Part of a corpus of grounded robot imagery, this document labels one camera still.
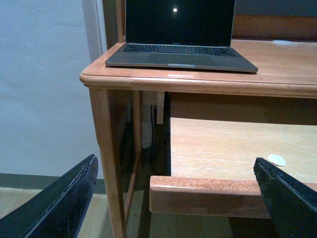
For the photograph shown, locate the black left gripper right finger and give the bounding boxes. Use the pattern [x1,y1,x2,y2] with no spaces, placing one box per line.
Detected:
[254,158,317,238]

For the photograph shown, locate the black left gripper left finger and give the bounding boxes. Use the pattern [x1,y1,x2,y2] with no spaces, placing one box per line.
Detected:
[0,154,98,238]

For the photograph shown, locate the white round sticker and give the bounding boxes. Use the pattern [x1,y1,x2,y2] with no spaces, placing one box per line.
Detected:
[267,154,286,167]

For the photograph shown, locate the wooden pull-out keyboard tray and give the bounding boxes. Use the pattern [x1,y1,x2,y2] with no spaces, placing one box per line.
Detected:
[150,118,317,218]

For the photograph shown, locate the grey open laptop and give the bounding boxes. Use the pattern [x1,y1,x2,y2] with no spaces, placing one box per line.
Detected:
[105,0,258,73]

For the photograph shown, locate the wooden desk frame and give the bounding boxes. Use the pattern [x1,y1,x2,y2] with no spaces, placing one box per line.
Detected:
[80,15,317,238]

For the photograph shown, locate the white round cable grommet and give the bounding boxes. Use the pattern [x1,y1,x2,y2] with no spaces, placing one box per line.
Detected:
[272,40,293,45]

